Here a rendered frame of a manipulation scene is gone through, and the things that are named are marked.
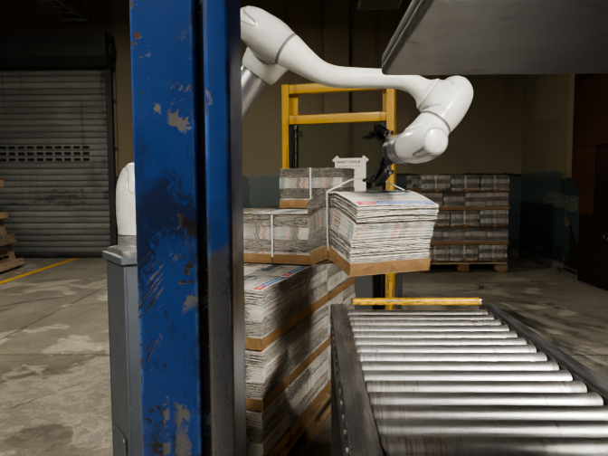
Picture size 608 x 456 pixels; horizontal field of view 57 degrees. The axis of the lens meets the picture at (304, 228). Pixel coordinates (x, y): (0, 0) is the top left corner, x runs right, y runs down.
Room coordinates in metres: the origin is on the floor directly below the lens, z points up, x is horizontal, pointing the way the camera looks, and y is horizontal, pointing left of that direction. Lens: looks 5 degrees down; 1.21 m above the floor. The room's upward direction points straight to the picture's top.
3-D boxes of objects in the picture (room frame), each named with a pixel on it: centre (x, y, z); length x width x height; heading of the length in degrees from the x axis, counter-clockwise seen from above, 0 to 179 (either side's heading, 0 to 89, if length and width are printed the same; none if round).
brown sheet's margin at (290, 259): (2.72, 0.11, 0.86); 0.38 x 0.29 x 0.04; 73
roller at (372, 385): (1.13, -0.35, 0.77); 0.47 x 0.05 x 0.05; 89
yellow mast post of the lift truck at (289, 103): (3.80, 0.09, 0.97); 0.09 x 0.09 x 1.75; 71
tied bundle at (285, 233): (2.72, 0.11, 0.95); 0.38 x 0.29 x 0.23; 73
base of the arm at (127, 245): (1.70, 0.48, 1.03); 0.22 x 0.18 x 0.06; 34
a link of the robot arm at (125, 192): (1.73, 0.49, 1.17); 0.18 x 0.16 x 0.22; 170
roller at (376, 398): (1.07, -0.35, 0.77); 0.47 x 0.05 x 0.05; 89
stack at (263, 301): (2.60, 0.15, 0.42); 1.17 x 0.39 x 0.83; 161
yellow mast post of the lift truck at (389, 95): (3.59, -0.54, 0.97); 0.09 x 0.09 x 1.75; 71
